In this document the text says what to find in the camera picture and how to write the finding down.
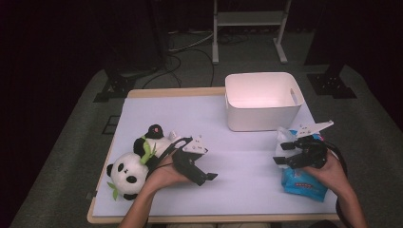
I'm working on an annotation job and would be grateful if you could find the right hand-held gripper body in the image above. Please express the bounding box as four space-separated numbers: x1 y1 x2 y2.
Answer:
294 120 335 169

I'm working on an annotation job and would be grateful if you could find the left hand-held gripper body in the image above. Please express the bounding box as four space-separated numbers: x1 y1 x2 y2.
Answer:
172 134 209 175

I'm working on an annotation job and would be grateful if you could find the white wet wipe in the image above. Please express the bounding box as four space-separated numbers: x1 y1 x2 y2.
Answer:
275 126 300 169

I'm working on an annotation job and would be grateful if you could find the blue wet wipes pack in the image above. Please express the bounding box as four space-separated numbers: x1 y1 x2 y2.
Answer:
280 127 329 202

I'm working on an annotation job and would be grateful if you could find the white plastic storage bin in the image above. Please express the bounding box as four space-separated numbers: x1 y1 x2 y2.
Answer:
224 71 306 132

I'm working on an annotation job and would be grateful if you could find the panda plush toy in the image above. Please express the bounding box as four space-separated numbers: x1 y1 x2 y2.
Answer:
106 123 183 201

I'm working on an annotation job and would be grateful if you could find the person's right hand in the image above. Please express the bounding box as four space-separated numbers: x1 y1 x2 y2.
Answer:
303 150 353 195

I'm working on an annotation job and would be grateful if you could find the person's left hand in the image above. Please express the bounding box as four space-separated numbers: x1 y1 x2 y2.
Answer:
144 154 191 194

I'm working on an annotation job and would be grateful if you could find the wooden table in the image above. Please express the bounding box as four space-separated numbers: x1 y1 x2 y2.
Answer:
86 87 341 224

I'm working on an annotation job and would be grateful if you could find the black stand base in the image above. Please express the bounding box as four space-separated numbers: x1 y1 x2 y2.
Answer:
306 63 358 100
92 67 141 104

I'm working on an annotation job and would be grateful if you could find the dark floor plate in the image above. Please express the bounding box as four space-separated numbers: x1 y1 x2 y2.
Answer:
101 114 122 136

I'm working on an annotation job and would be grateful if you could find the white metal stand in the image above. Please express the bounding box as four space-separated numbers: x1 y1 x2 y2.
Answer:
211 0 293 66

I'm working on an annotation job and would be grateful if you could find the black floor cable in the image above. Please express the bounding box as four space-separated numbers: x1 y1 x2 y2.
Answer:
189 47 217 88
142 53 183 89

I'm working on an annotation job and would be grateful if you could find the white floor cable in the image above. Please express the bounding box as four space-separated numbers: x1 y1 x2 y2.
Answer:
167 29 220 53

